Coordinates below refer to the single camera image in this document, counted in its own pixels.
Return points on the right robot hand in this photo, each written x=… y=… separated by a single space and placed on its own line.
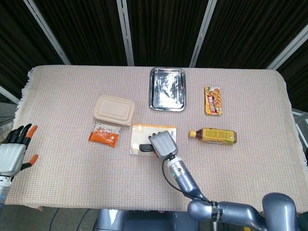
x=163 y=144

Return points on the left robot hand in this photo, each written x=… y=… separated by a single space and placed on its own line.
x=12 y=156

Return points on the black small device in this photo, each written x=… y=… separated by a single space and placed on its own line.
x=145 y=147

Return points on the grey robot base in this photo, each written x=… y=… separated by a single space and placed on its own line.
x=144 y=221

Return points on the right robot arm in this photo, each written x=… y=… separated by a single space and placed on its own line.
x=216 y=199

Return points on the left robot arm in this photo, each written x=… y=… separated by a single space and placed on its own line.
x=3 y=190

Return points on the clear zip bag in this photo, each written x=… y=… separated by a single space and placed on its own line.
x=142 y=137

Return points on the yellow tea bottle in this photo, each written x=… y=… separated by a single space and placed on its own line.
x=214 y=136

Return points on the stainless steel tray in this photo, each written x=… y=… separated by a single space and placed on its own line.
x=168 y=88

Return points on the beige lidded food container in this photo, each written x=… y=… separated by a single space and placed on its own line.
x=114 y=110

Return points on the orange snack packet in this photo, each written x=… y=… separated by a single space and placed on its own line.
x=104 y=134

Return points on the yellow snack box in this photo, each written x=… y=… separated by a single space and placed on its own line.
x=213 y=100

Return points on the beige woven tablecloth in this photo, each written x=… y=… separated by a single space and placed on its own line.
x=96 y=173

